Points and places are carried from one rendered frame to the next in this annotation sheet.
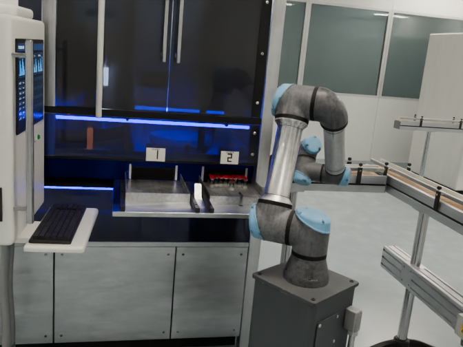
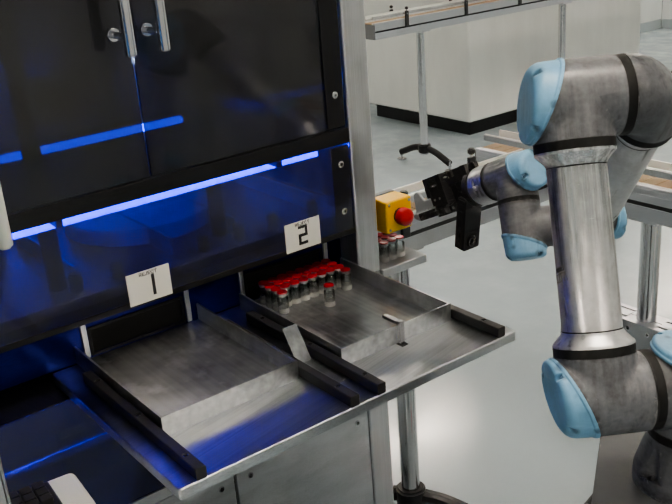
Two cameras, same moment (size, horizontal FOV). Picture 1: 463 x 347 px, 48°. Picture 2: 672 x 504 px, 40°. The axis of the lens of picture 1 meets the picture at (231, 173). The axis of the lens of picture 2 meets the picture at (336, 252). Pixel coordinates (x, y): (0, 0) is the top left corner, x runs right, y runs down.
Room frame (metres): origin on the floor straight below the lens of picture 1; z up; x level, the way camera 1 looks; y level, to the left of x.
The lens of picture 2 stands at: (0.71, 0.64, 1.65)
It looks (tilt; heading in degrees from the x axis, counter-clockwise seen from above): 21 degrees down; 337
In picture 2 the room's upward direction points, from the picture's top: 5 degrees counter-clockwise
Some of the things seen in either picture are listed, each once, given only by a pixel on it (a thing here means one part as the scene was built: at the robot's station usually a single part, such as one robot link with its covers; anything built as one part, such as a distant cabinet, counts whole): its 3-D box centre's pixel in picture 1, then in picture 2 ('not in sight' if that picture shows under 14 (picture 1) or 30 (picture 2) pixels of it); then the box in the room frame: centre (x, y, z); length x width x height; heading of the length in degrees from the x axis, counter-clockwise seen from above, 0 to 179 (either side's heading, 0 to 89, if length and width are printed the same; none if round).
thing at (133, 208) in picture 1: (196, 197); (285, 356); (2.14, 0.14, 0.87); 0.70 x 0.48 x 0.02; 103
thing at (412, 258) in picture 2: not in sight; (385, 257); (2.47, -0.23, 0.87); 0.14 x 0.13 x 0.02; 13
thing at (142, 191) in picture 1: (155, 186); (182, 362); (2.17, 0.33, 0.90); 0.34 x 0.26 x 0.04; 13
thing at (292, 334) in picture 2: (199, 195); (312, 353); (2.06, 0.12, 0.91); 0.14 x 0.03 x 0.06; 12
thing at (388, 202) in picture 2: not in sight; (389, 211); (2.42, -0.22, 1.00); 0.08 x 0.07 x 0.07; 13
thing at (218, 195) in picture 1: (232, 189); (341, 306); (2.23, -0.01, 0.90); 0.34 x 0.26 x 0.04; 12
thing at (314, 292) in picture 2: (227, 182); (308, 287); (2.34, 0.01, 0.91); 0.18 x 0.02 x 0.05; 102
